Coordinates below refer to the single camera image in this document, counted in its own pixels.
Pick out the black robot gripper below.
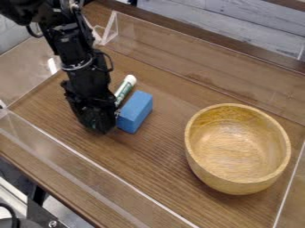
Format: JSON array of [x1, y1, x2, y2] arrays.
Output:
[[60, 61, 116, 134]]

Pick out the green dry erase marker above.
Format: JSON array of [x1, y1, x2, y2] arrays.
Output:
[[88, 74, 138, 132]]

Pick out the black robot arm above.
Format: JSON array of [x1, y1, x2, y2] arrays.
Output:
[[0, 0, 116, 134]]

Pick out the brown wooden bowl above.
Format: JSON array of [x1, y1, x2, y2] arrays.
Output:
[[183, 103, 292, 195]]

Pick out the blue foam block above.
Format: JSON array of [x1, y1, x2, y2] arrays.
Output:
[[116, 91, 152, 134]]

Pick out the clear acrylic tray wall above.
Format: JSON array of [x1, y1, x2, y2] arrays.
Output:
[[0, 4, 305, 228]]

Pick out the black metal table bracket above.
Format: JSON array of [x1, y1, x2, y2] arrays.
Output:
[[27, 184, 69, 228]]

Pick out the black cable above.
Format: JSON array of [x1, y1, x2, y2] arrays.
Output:
[[0, 203, 20, 228]]

